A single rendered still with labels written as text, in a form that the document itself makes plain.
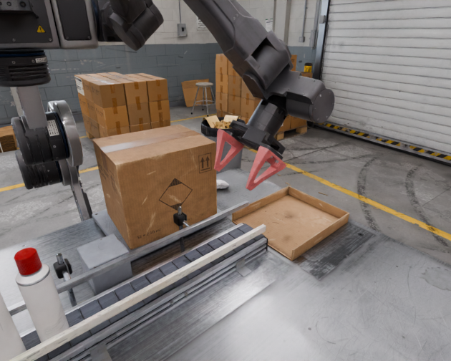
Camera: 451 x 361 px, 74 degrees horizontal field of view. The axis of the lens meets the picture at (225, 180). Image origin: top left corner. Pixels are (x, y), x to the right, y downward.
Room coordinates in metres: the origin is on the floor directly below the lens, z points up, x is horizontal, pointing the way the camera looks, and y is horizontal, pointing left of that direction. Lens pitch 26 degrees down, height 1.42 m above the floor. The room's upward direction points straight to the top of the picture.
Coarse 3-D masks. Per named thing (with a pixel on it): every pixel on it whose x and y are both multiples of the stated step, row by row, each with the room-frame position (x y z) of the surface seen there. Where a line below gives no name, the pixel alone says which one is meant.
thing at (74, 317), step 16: (224, 240) 0.70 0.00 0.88; (256, 240) 0.70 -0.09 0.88; (192, 256) 0.63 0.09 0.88; (224, 256) 0.63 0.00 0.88; (160, 272) 0.57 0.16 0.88; (192, 272) 0.57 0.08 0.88; (128, 288) 0.52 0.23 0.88; (96, 304) 0.47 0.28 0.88; (144, 304) 0.47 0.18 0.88; (80, 320) 0.43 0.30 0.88; (112, 320) 0.43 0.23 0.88; (32, 336) 0.39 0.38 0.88; (80, 336) 0.39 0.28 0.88
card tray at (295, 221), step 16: (288, 192) 1.05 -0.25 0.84; (256, 208) 0.94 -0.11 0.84; (272, 208) 0.94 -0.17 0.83; (288, 208) 0.94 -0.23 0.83; (304, 208) 0.94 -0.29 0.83; (320, 208) 0.94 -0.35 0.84; (336, 208) 0.89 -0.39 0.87; (256, 224) 0.84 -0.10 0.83; (272, 224) 0.84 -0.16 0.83; (288, 224) 0.84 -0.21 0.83; (304, 224) 0.84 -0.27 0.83; (320, 224) 0.84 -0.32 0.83; (336, 224) 0.81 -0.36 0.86; (272, 240) 0.76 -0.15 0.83; (288, 240) 0.76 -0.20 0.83; (304, 240) 0.76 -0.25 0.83; (320, 240) 0.75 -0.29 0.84; (288, 256) 0.68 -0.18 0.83
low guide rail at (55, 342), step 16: (240, 240) 0.65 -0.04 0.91; (208, 256) 0.59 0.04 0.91; (176, 272) 0.53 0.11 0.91; (144, 288) 0.48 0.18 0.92; (160, 288) 0.50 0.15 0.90; (112, 304) 0.44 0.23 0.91; (128, 304) 0.45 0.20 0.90; (96, 320) 0.41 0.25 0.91; (64, 336) 0.37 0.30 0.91; (32, 352) 0.34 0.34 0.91; (48, 352) 0.35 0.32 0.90
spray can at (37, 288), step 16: (16, 256) 0.39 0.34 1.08; (32, 256) 0.39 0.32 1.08; (32, 272) 0.38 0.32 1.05; (48, 272) 0.40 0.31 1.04; (32, 288) 0.37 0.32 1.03; (48, 288) 0.39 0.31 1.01; (32, 304) 0.37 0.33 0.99; (48, 304) 0.38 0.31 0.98; (32, 320) 0.37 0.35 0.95; (48, 320) 0.37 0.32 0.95; (64, 320) 0.40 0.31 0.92; (48, 336) 0.37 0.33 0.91
